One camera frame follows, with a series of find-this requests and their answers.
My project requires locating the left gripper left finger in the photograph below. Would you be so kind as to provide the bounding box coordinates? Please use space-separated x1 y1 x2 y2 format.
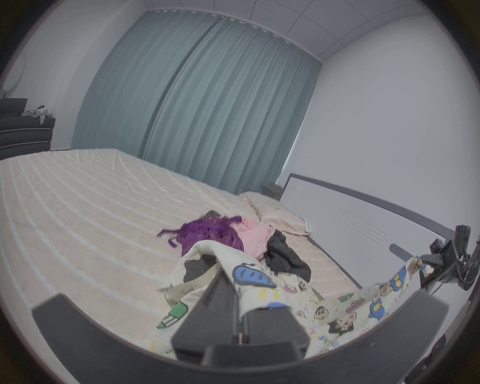
170 267 242 361

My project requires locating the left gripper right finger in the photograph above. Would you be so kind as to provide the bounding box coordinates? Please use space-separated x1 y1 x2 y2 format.
240 307 311 357

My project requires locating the white printed pyjama top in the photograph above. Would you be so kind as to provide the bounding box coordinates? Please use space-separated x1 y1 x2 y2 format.
144 240 432 357

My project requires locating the bed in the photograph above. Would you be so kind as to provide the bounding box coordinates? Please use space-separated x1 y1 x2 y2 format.
0 148 460 355

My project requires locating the black garment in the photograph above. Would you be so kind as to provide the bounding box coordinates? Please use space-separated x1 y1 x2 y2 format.
262 229 313 282

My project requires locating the purple satin garment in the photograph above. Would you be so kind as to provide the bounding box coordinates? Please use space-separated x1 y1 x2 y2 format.
157 214 245 257

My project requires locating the pink garment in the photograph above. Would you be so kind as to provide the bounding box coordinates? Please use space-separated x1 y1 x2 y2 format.
232 217 276 260

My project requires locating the cream pillow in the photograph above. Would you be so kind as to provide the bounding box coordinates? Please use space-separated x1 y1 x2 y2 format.
238 191 312 236

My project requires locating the grey bedside table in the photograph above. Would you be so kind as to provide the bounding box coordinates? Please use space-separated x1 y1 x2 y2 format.
261 182 283 200

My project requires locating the blue-green curtain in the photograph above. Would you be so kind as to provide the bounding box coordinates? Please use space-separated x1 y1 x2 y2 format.
70 9 220 160
142 17 323 196

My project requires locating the dark chest of drawers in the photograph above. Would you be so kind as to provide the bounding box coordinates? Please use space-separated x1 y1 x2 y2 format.
0 98 56 161

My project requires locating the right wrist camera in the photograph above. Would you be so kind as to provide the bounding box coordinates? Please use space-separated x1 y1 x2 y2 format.
430 239 457 259

